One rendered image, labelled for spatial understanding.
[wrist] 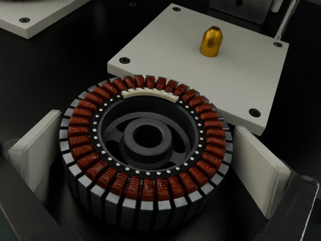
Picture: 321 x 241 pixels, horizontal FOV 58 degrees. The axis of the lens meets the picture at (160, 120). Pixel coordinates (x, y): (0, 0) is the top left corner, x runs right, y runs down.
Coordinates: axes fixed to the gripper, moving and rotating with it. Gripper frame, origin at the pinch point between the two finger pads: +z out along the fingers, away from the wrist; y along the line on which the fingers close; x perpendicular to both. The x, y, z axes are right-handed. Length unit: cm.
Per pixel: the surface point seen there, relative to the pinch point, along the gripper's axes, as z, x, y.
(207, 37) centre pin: 10.4, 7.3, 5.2
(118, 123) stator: 2.2, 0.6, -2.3
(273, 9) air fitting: 20.0, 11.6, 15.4
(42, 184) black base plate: -1.0, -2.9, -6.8
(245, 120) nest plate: 4.0, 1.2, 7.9
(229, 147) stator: -1.3, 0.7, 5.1
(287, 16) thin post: 13.8, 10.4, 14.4
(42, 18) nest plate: 14.2, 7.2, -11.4
